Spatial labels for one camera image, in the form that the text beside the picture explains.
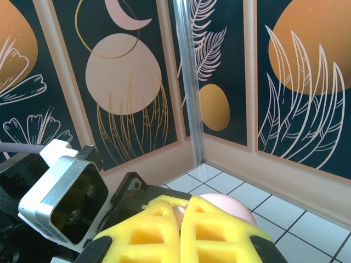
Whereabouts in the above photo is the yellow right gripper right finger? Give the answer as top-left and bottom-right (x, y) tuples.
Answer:
(179, 195), (286, 263)

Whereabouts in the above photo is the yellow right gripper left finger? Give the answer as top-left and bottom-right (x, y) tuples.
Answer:
(77, 201), (182, 263)

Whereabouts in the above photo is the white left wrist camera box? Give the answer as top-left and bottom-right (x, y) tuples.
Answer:
(18, 139), (111, 246)

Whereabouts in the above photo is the pink round earbud case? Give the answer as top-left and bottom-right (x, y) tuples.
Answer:
(197, 192), (259, 228)

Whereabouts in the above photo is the pink earbud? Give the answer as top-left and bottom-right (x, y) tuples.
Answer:
(172, 205), (190, 228)

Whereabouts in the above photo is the aluminium corner post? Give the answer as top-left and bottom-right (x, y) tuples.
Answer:
(170, 0), (206, 166)

